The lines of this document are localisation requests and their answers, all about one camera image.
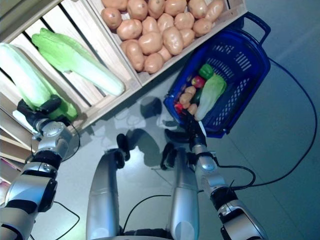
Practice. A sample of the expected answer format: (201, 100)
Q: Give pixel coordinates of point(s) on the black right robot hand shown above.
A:
(195, 127)

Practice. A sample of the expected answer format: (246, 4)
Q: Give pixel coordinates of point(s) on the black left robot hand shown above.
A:
(51, 103)

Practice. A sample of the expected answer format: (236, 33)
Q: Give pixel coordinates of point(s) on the green white napa cabbage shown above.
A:
(210, 95)
(75, 60)
(25, 75)

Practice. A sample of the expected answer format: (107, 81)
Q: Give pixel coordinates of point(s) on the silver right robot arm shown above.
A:
(207, 165)

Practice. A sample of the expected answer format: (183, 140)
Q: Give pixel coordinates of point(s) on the blue plastic shopping basket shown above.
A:
(261, 57)

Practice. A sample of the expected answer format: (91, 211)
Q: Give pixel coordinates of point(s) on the red pepper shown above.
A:
(178, 107)

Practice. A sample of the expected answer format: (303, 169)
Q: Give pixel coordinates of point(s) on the dark green cucumber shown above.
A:
(197, 97)

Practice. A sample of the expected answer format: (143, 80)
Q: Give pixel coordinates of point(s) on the red apple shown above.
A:
(198, 81)

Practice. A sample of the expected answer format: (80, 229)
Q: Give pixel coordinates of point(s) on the wooden display stand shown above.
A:
(12, 145)

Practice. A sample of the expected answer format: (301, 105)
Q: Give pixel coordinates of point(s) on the green bell pepper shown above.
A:
(206, 70)

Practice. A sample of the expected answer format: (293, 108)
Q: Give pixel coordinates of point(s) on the silver right robot leg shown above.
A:
(183, 200)

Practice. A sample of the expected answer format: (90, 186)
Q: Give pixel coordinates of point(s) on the silver robot leg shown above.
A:
(183, 200)
(102, 195)

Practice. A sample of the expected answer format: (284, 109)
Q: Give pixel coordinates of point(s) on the slatted wooden cabbage crate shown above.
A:
(75, 17)

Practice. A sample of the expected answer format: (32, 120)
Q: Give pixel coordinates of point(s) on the silver left robot leg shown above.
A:
(102, 195)

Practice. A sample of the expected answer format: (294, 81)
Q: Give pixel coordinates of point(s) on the wooden potato crate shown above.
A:
(222, 25)

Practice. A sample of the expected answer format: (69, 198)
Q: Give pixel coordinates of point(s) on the dark robot torso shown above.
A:
(145, 235)

